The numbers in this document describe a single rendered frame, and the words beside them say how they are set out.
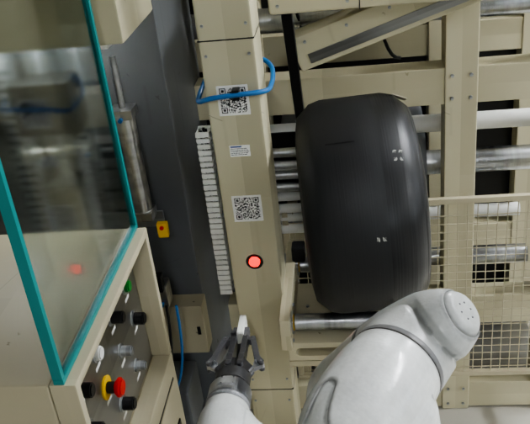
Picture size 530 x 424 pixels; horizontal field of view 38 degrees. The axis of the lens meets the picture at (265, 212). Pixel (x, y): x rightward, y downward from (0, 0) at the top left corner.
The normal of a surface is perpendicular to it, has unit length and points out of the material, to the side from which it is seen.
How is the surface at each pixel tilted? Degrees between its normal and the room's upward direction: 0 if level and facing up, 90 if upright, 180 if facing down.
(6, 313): 0
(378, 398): 28
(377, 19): 90
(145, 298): 90
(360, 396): 19
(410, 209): 67
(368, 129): 24
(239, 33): 90
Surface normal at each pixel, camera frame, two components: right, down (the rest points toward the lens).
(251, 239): -0.09, 0.48
